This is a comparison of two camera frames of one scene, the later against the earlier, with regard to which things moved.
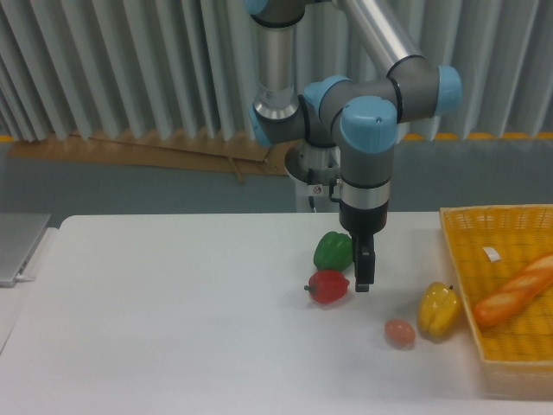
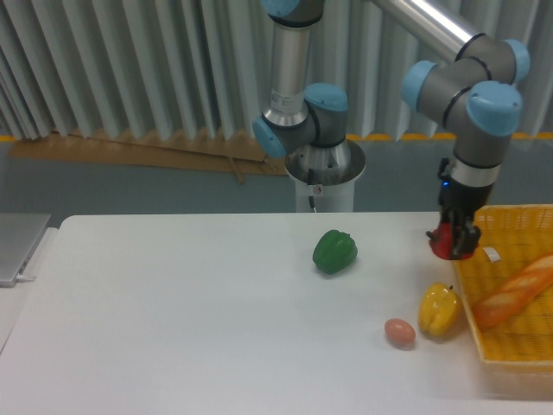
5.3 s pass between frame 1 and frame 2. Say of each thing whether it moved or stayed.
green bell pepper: stayed
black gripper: moved
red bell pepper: moved
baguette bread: stayed
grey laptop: stayed
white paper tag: stayed
